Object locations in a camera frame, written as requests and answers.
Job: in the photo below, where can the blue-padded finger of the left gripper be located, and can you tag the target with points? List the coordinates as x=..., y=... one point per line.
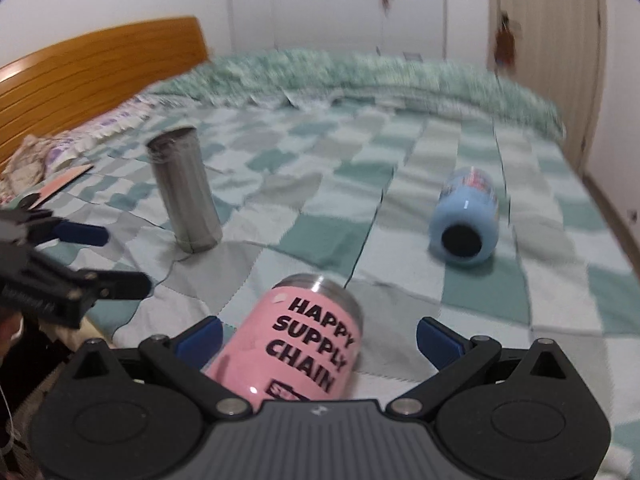
x=81, y=233

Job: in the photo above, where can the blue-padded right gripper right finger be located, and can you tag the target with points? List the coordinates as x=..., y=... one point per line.
x=461, y=363

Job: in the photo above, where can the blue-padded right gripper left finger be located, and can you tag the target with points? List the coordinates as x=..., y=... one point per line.
x=177, y=363

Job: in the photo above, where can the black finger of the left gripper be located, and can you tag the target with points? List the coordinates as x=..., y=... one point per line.
x=113, y=285

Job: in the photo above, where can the pink printed cup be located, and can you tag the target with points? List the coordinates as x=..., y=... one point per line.
x=299, y=343

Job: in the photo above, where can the light blue cup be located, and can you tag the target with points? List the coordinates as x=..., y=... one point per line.
x=464, y=226

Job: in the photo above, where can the pink flat card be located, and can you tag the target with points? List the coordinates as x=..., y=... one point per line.
x=56, y=185

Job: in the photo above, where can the cream crumpled cloth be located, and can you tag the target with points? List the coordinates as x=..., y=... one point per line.
x=25, y=168

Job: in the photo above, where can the purple floral pillow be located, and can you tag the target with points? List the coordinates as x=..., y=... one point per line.
x=70, y=144

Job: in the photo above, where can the stainless steel tumbler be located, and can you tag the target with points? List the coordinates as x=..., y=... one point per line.
x=176, y=160

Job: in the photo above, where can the wooden headboard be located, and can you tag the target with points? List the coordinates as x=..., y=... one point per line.
x=63, y=86

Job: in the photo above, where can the checkered green bed sheet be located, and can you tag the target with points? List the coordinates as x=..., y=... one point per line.
x=349, y=192

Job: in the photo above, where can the green floral duvet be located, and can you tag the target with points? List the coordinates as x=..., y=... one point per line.
x=309, y=78

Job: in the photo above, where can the brown plush door hanger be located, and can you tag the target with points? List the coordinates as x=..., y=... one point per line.
x=505, y=43

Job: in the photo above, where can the white wardrobe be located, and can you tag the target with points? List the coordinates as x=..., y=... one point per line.
x=453, y=30

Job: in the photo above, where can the beige wooden door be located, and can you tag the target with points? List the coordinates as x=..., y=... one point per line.
x=559, y=53

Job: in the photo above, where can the wall power socket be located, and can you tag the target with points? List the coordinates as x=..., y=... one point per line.
x=633, y=216

